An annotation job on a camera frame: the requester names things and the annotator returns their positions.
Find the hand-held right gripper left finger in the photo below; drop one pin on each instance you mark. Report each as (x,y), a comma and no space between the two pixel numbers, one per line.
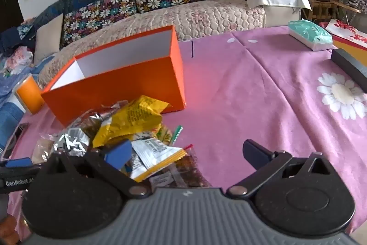
(119,154)

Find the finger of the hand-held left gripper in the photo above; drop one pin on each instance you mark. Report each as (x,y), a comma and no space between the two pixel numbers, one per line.
(18,162)

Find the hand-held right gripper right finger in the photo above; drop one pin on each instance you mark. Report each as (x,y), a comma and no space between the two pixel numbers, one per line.
(255,154)

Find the pile of snack packets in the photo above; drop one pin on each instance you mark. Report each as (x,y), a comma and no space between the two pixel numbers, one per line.
(129,118)

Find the orange cardboard box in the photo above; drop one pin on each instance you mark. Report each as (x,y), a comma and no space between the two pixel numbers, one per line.
(129,90)

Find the clear red-strip date bag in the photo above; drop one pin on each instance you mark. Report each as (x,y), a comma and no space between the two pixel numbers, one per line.
(189,167)

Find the person's left hand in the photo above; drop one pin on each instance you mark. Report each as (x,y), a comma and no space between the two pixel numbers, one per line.
(8,229)

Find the blue denim cloth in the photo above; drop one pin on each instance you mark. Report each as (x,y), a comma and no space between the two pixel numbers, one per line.
(10,124)

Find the pink floral tablecloth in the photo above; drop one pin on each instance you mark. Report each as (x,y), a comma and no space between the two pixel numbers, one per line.
(243,90)

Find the orange cylindrical container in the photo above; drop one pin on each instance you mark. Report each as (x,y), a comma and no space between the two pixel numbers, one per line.
(30,95)

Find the heap of dark and pink clothes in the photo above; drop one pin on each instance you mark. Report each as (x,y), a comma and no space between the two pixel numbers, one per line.
(17,58)

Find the thin black stick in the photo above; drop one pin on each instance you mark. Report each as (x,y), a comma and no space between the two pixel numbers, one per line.
(192,48)

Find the beige pillow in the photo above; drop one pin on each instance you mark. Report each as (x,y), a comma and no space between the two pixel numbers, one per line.
(48,38)

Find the dark grey box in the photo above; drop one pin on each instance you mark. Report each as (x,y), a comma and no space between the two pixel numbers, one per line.
(349,61)

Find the teal tissue pack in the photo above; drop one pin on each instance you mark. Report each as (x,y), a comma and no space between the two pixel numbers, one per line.
(309,32)

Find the beige quilted sofa cover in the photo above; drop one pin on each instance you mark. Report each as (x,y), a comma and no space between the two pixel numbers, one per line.
(200,21)

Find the red and yellow bucket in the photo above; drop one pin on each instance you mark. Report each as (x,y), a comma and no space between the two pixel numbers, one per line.
(355,48)

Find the red and white paper bag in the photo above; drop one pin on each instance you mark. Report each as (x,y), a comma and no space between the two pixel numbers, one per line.
(347,28)

